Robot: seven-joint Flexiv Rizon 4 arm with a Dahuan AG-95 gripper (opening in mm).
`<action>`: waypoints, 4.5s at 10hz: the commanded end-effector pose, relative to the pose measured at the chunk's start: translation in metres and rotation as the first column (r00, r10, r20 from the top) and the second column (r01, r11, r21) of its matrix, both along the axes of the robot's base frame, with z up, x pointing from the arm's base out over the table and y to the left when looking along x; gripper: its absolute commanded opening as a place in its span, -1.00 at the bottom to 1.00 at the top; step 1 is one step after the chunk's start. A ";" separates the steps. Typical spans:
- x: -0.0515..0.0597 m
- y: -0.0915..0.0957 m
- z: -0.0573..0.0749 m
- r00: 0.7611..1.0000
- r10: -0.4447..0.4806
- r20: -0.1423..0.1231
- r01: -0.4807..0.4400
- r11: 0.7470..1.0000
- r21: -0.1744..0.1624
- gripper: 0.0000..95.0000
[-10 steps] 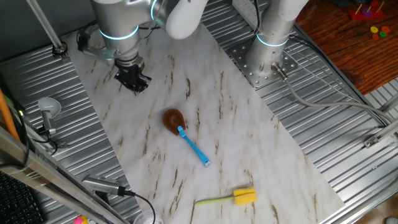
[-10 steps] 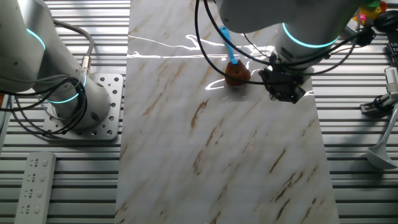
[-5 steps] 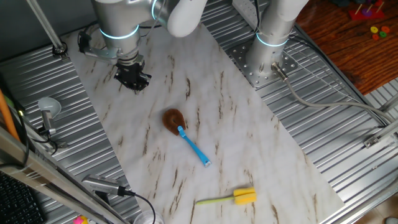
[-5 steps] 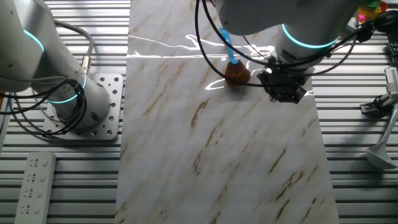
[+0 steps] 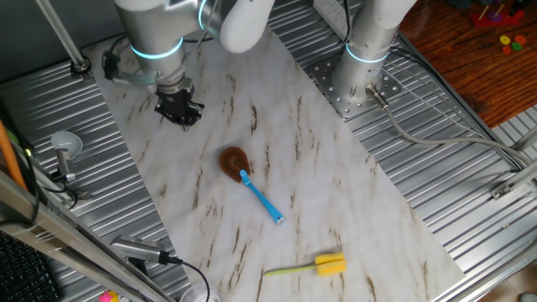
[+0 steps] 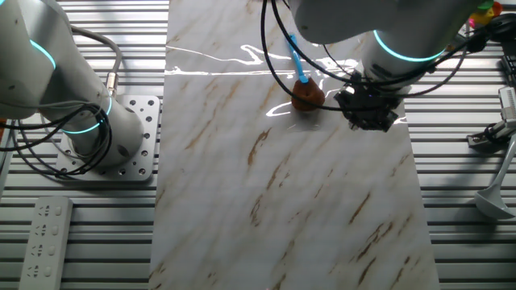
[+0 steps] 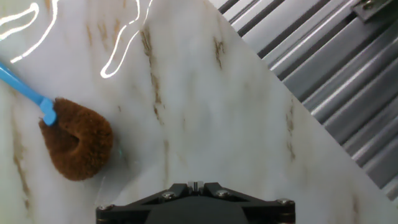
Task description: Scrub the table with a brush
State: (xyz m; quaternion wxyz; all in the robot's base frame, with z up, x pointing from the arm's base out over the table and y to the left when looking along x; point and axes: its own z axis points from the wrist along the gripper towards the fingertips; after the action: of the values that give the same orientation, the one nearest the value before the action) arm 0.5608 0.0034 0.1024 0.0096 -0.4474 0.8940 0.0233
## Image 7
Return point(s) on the marble pattern table mat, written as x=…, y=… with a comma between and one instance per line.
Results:
x=202, y=109

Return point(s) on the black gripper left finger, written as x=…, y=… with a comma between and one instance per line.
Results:
x=124, y=213

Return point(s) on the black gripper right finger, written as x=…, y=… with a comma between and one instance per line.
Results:
x=270, y=213

